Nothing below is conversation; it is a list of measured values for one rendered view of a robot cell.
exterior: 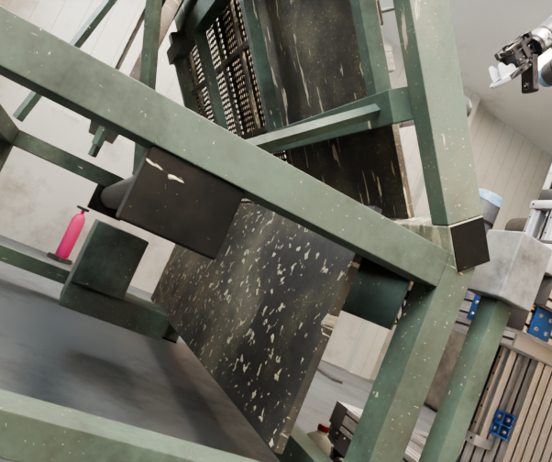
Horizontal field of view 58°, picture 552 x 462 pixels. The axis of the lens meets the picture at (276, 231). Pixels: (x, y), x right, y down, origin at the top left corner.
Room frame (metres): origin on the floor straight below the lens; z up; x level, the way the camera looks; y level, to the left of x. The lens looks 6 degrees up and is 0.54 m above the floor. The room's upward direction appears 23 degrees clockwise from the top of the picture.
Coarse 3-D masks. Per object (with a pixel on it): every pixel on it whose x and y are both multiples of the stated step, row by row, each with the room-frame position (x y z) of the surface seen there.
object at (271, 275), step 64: (0, 64) 0.80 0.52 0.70; (64, 64) 0.83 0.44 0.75; (0, 128) 2.20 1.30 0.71; (128, 128) 0.88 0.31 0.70; (192, 128) 0.92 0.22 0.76; (128, 192) 0.91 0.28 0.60; (192, 192) 0.94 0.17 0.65; (256, 192) 0.98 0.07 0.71; (320, 192) 1.02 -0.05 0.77; (0, 256) 2.75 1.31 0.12; (128, 256) 1.91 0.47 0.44; (192, 256) 2.57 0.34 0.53; (256, 256) 1.77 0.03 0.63; (320, 256) 1.35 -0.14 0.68; (384, 256) 1.10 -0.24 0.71; (448, 256) 1.16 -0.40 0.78; (128, 320) 1.97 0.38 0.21; (192, 320) 2.14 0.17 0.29; (256, 320) 1.56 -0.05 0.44; (320, 320) 1.23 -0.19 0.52; (448, 320) 1.19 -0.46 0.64; (256, 384) 1.40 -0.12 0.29; (384, 384) 1.21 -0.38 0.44; (0, 448) 0.89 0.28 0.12; (64, 448) 0.93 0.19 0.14; (128, 448) 0.97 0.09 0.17; (192, 448) 1.07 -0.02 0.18; (320, 448) 1.48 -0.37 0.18; (384, 448) 1.17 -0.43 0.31
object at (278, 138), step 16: (112, 0) 2.75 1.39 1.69; (160, 0) 1.78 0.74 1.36; (96, 16) 2.73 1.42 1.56; (144, 16) 1.78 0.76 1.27; (160, 16) 1.79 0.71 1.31; (80, 32) 2.73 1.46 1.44; (144, 32) 1.78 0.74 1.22; (80, 48) 2.76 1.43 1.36; (144, 48) 1.79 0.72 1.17; (144, 64) 1.79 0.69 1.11; (144, 80) 1.80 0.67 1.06; (32, 96) 2.70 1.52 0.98; (16, 112) 2.70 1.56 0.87; (352, 112) 1.15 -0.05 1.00; (368, 112) 1.15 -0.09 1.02; (288, 128) 1.10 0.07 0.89; (304, 128) 1.10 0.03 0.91; (320, 128) 1.12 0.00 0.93; (336, 128) 1.14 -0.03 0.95; (96, 144) 2.28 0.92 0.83; (256, 144) 1.07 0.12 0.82; (272, 144) 1.09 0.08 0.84
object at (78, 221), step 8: (80, 208) 4.66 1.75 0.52; (80, 216) 4.64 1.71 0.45; (72, 224) 4.62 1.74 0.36; (80, 224) 4.64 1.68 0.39; (72, 232) 4.63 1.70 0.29; (80, 232) 4.68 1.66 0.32; (64, 240) 4.62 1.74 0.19; (72, 240) 4.64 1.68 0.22; (64, 248) 4.62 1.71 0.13; (48, 256) 4.63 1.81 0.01; (56, 256) 4.59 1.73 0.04; (64, 256) 4.64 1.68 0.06
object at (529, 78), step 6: (534, 54) 1.41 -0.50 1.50; (534, 60) 1.41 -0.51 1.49; (534, 66) 1.42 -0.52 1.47; (522, 72) 1.45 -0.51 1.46; (528, 72) 1.43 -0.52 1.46; (534, 72) 1.42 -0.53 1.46; (522, 78) 1.46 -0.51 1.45; (528, 78) 1.44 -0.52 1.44; (534, 78) 1.42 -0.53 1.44; (522, 84) 1.46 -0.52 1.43; (528, 84) 1.44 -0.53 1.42; (534, 84) 1.43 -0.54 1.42; (522, 90) 1.47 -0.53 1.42; (528, 90) 1.44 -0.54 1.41; (534, 90) 1.43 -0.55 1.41
